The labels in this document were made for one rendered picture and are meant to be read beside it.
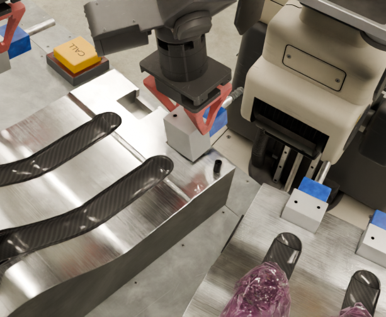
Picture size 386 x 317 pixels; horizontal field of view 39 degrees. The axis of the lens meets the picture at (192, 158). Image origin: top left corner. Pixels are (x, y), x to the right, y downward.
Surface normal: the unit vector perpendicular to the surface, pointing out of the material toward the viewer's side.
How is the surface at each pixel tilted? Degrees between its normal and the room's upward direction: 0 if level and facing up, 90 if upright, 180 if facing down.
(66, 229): 24
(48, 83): 0
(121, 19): 38
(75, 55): 0
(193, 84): 12
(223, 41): 0
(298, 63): 98
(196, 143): 81
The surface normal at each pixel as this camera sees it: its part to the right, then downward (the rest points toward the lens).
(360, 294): 0.15, -0.65
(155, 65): -0.09, -0.65
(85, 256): 0.41, -0.80
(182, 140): -0.70, 0.58
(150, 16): 0.11, -0.06
